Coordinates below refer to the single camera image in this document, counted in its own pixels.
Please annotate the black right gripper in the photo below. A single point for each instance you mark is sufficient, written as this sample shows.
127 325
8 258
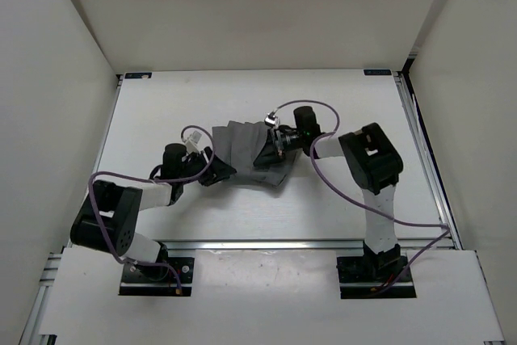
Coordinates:
272 153

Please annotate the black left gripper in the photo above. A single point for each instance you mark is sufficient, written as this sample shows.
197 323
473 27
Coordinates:
218 170

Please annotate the grey pleated skirt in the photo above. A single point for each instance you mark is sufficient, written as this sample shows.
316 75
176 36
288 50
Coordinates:
239 144

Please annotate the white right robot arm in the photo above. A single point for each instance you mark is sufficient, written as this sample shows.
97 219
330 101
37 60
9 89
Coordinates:
373 161

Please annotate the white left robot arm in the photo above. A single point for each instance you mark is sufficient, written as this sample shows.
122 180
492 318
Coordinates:
107 220

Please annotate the left blue corner label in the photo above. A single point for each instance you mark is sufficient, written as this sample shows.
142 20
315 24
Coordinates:
138 75

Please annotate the blue corner label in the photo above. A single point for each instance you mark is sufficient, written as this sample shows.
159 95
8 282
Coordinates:
138 75
377 72

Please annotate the right blue corner label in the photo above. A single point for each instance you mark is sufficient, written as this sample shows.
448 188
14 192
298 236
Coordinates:
377 72

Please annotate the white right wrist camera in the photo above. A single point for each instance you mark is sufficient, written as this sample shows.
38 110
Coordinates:
272 120

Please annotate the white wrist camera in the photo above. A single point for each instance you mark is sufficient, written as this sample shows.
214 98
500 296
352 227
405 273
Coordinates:
272 120
192 141

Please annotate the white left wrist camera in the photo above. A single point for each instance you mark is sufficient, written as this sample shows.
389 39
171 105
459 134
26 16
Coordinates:
192 141

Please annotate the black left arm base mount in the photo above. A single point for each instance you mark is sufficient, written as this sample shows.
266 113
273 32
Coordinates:
173 280

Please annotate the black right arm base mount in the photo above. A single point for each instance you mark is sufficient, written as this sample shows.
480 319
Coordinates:
375 276

